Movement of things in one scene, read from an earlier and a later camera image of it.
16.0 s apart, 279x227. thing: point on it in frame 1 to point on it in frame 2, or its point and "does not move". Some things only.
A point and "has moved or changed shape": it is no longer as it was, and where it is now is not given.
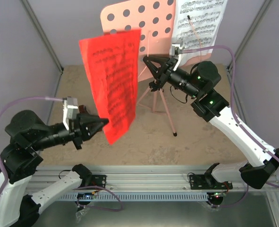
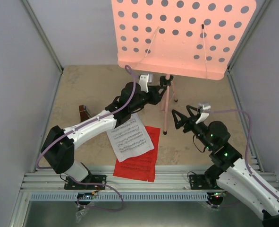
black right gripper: [171, 64] to [184, 119]
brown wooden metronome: [82, 109] does not move
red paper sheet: [113, 59] to [142, 167]
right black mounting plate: [207, 181] does not move
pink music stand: [156, 20] has moved or changed shape
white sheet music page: [196, 24] to [129, 138]
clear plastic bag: [80, 213] does not move
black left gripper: [84, 129] to [153, 90]
